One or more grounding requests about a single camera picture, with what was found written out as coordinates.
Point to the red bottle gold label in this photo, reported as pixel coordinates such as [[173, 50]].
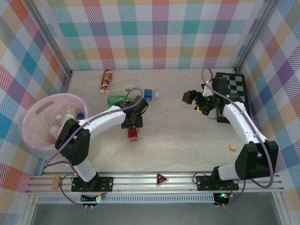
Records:
[[133, 136]]

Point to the green plastic bottle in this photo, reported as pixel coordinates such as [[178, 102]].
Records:
[[113, 100]]

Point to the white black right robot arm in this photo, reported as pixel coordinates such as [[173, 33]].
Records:
[[239, 122]]

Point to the translucent pink bin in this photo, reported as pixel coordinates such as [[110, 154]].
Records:
[[35, 131]]

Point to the clear bottle blue label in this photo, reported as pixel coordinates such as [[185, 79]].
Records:
[[148, 93]]

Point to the black white checkerboard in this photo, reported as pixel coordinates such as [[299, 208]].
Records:
[[236, 82]]

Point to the brown bottle with cream cap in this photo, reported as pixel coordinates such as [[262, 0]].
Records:
[[106, 80]]

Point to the small wooden block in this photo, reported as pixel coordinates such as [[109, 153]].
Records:
[[233, 147]]

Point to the bottle with blue cap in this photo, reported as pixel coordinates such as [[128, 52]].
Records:
[[80, 115]]

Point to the red triangle sign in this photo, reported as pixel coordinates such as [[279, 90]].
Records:
[[161, 179]]

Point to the black controller board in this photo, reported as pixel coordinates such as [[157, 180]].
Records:
[[90, 199], [221, 199]]

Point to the cork block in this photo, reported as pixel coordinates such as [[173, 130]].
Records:
[[55, 181]]

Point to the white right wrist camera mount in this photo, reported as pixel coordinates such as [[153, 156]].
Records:
[[207, 90]]

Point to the aluminium mounting rail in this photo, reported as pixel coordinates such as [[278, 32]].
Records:
[[140, 181]]

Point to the aluminium frame post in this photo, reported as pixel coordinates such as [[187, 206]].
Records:
[[50, 39], [255, 32]]

